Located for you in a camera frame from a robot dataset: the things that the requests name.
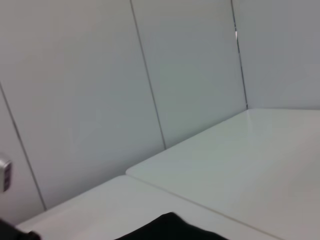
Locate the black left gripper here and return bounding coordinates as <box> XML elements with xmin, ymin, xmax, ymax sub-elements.
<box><xmin>0</xmin><ymin>218</ymin><xmax>41</xmax><ymax>240</ymax></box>

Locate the black t-shirt with white print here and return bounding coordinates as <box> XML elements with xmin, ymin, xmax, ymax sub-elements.
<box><xmin>113</xmin><ymin>211</ymin><xmax>227</xmax><ymax>240</ymax></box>

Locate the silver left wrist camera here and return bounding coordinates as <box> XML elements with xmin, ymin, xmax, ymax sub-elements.
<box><xmin>0</xmin><ymin>158</ymin><xmax>13</xmax><ymax>193</ymax></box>

